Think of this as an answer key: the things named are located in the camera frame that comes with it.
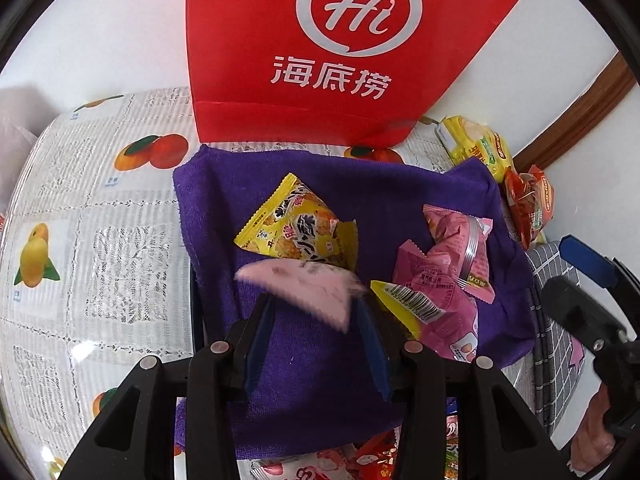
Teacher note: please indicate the red gold snack packet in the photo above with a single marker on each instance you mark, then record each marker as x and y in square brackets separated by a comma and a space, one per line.
[372, 460]

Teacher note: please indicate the white strawberry snack packet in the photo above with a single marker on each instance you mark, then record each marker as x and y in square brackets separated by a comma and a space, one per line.
[300, 470]

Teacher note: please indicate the person's right hand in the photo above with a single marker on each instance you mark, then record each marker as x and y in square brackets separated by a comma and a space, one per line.
[592, 435]

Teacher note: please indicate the pink white snack packet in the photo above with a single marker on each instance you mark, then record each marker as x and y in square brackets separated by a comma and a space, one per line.
[310, 285]

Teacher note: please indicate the yellow triangular snack packet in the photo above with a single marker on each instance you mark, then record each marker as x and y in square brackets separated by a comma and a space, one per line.
[295, 225]

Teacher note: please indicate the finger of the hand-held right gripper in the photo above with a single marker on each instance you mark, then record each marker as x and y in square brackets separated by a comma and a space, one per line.
[587, 260]
[580, 315]

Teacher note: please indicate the grey checkered cloth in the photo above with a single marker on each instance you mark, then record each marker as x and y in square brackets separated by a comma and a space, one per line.
[550, 360]

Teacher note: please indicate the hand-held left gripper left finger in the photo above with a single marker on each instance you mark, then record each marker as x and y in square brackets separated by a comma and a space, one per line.
[257, 345]

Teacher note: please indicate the red paper bag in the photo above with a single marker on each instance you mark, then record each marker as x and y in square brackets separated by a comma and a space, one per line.
[240, 60]

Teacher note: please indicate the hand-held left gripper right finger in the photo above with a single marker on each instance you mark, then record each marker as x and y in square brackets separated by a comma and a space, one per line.
[377, 360]

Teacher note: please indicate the purple towel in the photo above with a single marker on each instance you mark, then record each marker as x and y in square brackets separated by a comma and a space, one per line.
[320, 405]

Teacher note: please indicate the pink yellow-edged snack packet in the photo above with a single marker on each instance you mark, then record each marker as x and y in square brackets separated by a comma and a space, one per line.
[450, 322]

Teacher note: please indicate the large red snack bag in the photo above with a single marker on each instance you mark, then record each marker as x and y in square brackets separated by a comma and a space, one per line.
[530, 205]

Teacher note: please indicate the brown wooden door trim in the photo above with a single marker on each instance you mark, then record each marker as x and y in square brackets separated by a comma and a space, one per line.
[590, 105]

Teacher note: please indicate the large yellow snack bag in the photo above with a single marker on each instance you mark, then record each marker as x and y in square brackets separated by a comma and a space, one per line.
[475, 145]

